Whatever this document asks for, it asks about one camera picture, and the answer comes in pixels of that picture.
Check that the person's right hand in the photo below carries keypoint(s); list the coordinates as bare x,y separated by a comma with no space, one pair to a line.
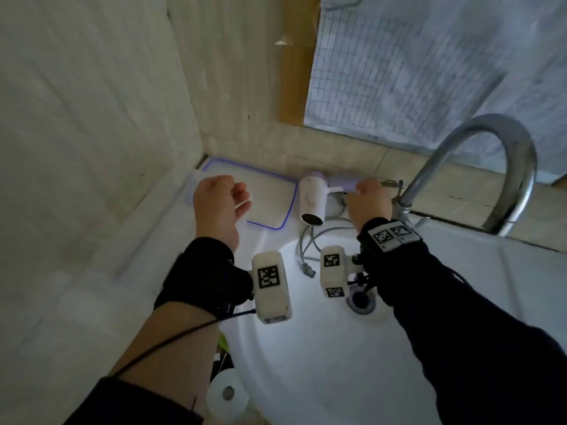
370,201

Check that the person's left hand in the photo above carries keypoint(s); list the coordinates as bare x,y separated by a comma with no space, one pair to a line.
217,203

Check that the clear box blue rim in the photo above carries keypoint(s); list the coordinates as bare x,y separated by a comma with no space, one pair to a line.
268,194

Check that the person's left forearm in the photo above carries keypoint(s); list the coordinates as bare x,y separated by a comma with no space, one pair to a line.
172,349

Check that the person's right forearm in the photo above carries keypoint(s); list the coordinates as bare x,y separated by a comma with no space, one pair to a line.
469,349

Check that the metal sink drain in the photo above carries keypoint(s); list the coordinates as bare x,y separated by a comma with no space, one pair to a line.
361,301

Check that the green plastic basin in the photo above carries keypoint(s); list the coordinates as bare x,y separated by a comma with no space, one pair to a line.
223,342

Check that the chrome curved faucet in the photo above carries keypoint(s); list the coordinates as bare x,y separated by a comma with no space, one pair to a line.
516,181

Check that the gridded paper sheets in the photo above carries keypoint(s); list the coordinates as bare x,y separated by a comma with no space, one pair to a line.
421,61

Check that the white ceramic sink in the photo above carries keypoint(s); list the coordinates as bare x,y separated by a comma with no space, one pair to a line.
336,362

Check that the white toilet paper roll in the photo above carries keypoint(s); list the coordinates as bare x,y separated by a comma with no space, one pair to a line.
219,396

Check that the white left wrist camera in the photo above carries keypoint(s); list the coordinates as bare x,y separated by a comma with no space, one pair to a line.
271,289

